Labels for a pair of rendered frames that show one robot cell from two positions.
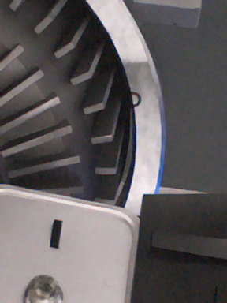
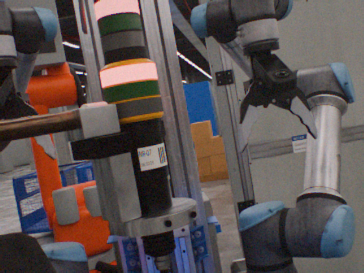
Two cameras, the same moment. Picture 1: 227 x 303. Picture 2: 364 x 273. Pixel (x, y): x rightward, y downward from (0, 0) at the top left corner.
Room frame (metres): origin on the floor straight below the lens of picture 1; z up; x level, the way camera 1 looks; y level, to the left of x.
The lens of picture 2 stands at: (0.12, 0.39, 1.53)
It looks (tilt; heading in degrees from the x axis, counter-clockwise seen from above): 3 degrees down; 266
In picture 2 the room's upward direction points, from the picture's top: 10 degrees counter-clockwise
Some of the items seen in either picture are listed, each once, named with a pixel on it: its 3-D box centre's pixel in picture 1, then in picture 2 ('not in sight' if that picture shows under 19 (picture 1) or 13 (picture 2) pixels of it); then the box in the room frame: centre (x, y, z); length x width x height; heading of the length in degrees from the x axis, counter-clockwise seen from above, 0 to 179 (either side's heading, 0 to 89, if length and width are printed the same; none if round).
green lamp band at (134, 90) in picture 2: not in sight; (131, 92); (0.12, 0.03, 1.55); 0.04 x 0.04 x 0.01
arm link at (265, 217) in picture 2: not in sight; (266, 231); (-0.13, -0.71, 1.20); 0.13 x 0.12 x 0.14; 144
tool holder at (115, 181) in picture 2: not in sight; (134, 165); (0.13, 0.03, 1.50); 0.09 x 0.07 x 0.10; 34
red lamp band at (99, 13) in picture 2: not in sight; (117, 10); (0.12, 0.03, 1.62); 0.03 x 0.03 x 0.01
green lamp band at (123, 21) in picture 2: not in sight; (119, 26); (0.12, 0.03, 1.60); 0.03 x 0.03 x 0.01
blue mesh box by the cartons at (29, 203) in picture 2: not in sight; (59, 197); (1.67, -7.20, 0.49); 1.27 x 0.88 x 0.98; 77
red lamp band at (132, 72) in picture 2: not in sight; (129, 75); (0.12, 0.03, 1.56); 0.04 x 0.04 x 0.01
